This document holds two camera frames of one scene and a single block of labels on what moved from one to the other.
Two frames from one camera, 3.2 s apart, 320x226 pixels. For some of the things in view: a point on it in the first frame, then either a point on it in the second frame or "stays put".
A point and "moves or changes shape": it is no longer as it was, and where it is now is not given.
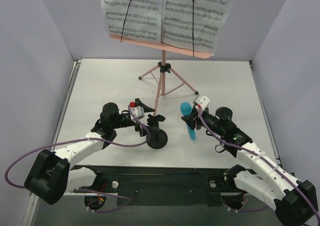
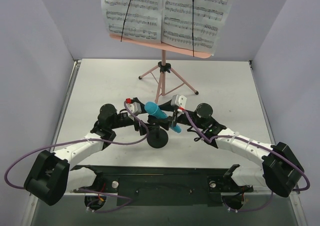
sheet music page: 144,17 stays put
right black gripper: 194,119 → 173,122
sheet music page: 212,6 stays put
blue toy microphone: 186,109 moves or changes shape
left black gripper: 139,121 stays put
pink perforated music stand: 163,66 → 153,78
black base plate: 161,186 stays put
